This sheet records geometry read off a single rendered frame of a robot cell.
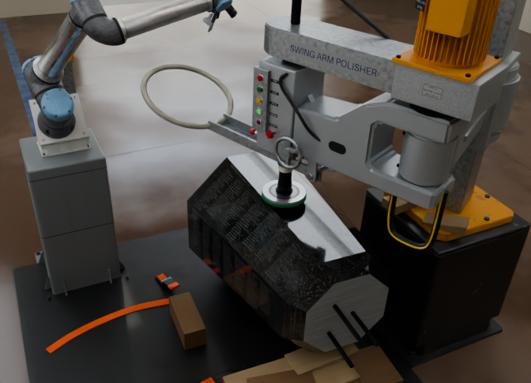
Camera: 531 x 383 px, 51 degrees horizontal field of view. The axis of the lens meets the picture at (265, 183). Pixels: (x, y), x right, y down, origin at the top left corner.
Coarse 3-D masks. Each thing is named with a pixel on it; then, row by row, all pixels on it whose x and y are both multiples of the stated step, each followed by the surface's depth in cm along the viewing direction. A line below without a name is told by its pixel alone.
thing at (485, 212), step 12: (384, 192) 297; (480, 192) 297; (468, 204) 287; (480, 204) 287; (492, 204) 288; (420, 216) 275; (468, 216) 277; (480, 216) 277; (492, 216) 278; (504, 216) 278; (468, 228) 268; (480, 228) 272; (444, 240) 265
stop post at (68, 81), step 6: (72, 60) 375; (66, 66) 378; (72, 66) 380; (66, 72) 380; (72, 72) 381; (66, 78) 382; (72, 78) 383; (66, 84) 384; (72, 84) 386; (66, 90) 386; (72, 90) 387
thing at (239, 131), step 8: (232, 120) 284; (240, 120) 281; (216, 128) 277; (224, 128) 273; (232, 128) 283; (240, 128) 282; (248, 128) 278; (224, 136) 275; (232, 136) 272; (240, 136) 268; (248, 136) 277; (256, 136) 277; (240, 144) 270; (248, 144) 267; (256, 144) 263; (264, 152) 262; (296, 160) 251; (296, 168) 252; (304, 168) 249; (320, 168) 249; (328, 168) 255; (312, 176) 243; (320, 176) 245
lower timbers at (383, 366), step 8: (360, 352) 282; (368, 352) 283; (376, 352) 283; (352, 360) 278; (360, 360) 278; (368, 360) 278; (376, 360) 278; (384, 360) 279; (360, 368) 274; (368, 368) 274; (376, 368) 274; (384, 368) 274; (392, 368) 275; (360, 376) 270; (368, 376) 270; (376, 376) 270; (384, 376) 270; (392, 376) 271; (400, 376) 271
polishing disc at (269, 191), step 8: (272, 184) 277; (296, 184) 277; (264, 192) 270; (272, 192) 270; (296, 192) 271; (304, 192) 272; (272, 200) 265; (280, 200) 265; (288, 200) 265; (296, 200) 265
